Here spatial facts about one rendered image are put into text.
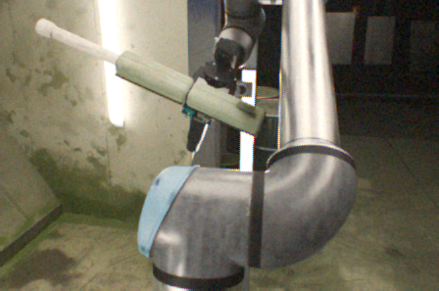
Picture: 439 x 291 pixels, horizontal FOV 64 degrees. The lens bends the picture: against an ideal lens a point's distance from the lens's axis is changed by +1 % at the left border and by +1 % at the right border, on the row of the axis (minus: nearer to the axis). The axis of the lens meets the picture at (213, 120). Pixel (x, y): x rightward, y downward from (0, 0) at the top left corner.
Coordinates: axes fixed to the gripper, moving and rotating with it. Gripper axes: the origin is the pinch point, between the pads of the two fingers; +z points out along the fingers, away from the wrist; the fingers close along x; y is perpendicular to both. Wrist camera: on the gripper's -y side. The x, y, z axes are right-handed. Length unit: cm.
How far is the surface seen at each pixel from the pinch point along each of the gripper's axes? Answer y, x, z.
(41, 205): 226, 102, -20
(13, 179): 209, 125, -25
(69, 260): 208, 57, 8
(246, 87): 47, -7, -53
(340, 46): 355, -141, -516
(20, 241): 215, 95, 9
